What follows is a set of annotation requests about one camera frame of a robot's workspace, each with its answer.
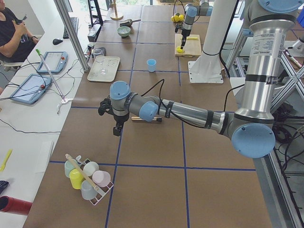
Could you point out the blue teach pendant far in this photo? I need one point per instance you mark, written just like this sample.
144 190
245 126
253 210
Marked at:
56 61

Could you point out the blue teach pendant near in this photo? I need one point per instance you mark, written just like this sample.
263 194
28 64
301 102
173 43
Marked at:
31 89

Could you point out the wooden rack handle rod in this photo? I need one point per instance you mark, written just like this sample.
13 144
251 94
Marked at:
82 172

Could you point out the yellow utensil on desk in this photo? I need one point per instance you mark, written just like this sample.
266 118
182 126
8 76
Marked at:
3 165

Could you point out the yellow lemons at edge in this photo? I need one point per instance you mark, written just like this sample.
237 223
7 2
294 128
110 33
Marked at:
177 18

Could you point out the steel muddler black tip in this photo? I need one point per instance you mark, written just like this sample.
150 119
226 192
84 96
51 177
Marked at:
155 119

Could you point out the green bowl of ice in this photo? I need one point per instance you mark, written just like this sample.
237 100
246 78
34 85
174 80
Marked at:
124 31

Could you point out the wooden stand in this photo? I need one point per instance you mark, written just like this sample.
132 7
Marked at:
116 15

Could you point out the metal ice scoop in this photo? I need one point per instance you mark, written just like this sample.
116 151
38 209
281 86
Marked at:
128 22

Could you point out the cream bear tray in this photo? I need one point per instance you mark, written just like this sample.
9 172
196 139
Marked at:
110 63

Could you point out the green cup in rack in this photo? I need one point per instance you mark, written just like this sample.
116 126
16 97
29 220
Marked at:
68 167

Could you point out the blue teach pendant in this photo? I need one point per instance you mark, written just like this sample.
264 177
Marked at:
31 89
56 61

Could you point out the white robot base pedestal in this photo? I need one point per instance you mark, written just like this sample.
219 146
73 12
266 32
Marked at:
207 68

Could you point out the seated person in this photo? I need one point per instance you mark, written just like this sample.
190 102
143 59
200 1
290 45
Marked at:
16 41

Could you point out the yellow cup in rack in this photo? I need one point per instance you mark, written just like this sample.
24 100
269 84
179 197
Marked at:
76 179

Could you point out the yellow lemon half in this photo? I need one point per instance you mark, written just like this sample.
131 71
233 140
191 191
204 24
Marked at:
179 49

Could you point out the black computer mouse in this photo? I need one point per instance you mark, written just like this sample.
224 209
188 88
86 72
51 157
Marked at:
57 41

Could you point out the light blue cup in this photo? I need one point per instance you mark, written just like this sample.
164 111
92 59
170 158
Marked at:
151 63

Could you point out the red cylinder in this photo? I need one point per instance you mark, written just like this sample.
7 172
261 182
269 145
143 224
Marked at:
14 205

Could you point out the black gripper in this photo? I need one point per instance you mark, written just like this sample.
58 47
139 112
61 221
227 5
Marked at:
184 34
118 119

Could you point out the wooden cutting board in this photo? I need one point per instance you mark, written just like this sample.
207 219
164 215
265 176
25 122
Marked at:
192 48

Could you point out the pink cup in rack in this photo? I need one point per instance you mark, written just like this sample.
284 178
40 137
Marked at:
101 178

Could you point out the grey-blue cup in rack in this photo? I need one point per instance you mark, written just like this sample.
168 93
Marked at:
87 191

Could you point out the white cup in rack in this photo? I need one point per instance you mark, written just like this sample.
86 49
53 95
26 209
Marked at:
90 168

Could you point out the white wire cup rack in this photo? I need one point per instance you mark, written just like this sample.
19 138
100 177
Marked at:
103 191

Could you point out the clear glass on tray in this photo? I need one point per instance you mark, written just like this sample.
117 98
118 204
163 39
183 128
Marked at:
103 71

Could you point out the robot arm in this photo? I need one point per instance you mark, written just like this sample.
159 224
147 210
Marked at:
250 127
191 12

